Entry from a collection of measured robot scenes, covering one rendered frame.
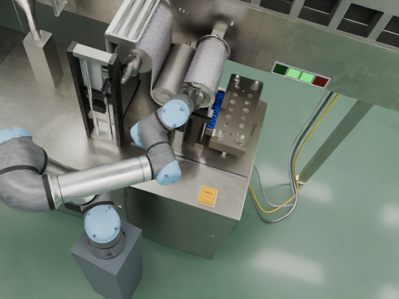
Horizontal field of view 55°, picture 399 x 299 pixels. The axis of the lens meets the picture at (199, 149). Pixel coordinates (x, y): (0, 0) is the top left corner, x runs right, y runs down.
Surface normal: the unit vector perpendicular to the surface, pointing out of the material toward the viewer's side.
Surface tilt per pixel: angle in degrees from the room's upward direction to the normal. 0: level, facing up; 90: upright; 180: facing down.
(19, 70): 0
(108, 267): 0
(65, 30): 90
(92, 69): 90
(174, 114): 50
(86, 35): 90
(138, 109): 0
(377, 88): 90
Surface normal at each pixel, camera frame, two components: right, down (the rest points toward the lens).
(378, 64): -0.27, 0.82
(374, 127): 0.13, -0.49
